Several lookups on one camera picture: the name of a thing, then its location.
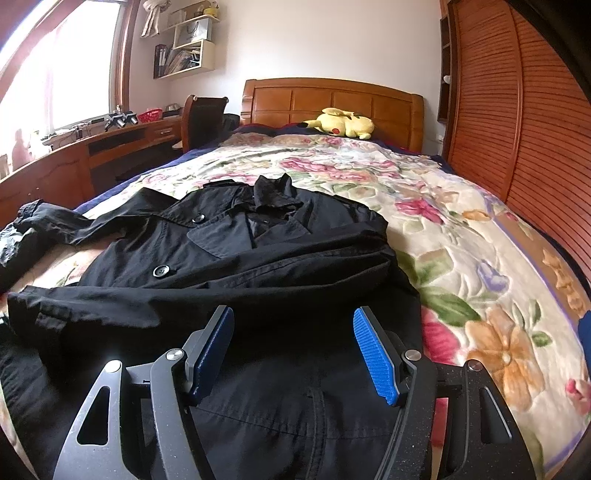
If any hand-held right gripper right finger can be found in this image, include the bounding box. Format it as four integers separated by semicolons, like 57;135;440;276
353;305;539;480

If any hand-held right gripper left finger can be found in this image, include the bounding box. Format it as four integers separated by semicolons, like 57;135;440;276
53;305;236;480

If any black coat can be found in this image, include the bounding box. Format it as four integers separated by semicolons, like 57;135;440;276
0;174;439;480

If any floral blanket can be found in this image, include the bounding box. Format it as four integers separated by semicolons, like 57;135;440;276
0;134;589;480

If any blue pillow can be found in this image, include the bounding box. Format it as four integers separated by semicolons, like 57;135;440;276
576;311;591;356

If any shiny black jacket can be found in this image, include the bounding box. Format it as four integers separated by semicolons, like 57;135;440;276
0;226;31;280

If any wooden chair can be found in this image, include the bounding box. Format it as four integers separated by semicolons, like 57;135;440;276
182;95;229;153

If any yellow plush toy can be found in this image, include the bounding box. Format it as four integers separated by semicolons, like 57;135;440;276
302;107;375;140

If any wooden desk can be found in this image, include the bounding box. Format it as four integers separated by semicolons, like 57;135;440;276
0;115;185;232

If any black device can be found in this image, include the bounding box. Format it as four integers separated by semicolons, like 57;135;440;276
105;108;138;131

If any wooden bed headboard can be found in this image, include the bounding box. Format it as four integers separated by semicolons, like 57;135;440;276
241;78;424;153

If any wooden louvered wardrobe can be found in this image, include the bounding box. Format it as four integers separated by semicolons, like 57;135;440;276
436;0;591;278

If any pink bottle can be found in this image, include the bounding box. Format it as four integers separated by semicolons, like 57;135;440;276
11;129;28;169

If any row of books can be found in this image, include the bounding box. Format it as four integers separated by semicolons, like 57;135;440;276
154;44;195;77

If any window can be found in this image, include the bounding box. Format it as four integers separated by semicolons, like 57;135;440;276
0;0;139;139

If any white paper bag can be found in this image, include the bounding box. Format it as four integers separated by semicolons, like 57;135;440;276
178;18;213;44

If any hanging white cloth toy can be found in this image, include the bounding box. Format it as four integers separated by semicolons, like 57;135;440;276
141;0;172;38

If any white wall shelf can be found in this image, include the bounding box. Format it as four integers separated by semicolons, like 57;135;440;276
152;7;220;79

